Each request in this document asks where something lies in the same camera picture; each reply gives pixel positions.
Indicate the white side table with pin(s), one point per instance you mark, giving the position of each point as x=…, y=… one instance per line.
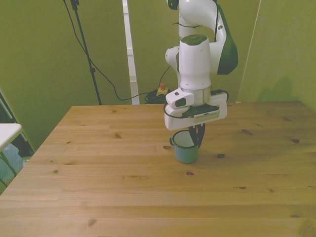
x=8, y=134

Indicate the black tripod stand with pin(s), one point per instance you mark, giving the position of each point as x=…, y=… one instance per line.
x=86, y=51

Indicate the yellow emergency stop button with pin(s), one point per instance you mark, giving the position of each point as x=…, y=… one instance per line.
x=162, y=89

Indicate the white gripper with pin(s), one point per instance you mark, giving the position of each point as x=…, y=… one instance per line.
x=177, y=121

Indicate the white vertical post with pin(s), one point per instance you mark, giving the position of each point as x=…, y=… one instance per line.
x=130, y=49

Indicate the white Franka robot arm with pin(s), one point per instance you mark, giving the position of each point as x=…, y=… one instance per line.
x=195, y=61

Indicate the blue enamel mug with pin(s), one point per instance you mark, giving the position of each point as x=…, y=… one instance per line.
x=185, y=154

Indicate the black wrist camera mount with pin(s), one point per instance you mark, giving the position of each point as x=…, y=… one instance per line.
x=202, y=112

